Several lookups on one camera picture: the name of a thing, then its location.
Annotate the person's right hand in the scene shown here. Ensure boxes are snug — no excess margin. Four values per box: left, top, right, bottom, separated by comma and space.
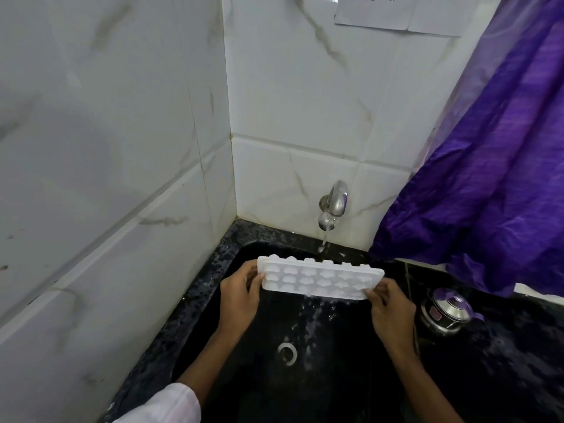
363, 277, 418, 355

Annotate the person's left hand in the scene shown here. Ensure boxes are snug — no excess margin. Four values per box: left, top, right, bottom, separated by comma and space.
219, 259, 267, 338

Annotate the steel pot with purple lid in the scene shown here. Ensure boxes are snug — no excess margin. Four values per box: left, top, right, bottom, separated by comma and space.
418, 287, 485, 336

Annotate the white ice tray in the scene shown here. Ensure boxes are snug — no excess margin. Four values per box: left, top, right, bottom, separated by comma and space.
257, 254, 386, 301

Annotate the person's left forearm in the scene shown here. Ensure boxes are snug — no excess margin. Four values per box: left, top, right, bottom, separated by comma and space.
175, 325, 241, 408

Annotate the person's right forearm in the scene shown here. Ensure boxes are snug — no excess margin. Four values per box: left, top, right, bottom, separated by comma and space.
387, 343, 464, 423

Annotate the black sink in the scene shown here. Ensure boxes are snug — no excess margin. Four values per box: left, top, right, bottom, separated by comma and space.
170, 241, 422, 423

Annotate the steel tap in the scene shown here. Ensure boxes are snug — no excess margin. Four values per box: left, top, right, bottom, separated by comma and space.
318, 180, 350, 232

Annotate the white shirt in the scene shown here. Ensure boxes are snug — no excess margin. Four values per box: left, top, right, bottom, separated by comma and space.
112, 382, 202, 423

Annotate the purple curtain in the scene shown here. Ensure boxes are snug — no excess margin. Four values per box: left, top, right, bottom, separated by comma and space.
369, 0, 564, 298

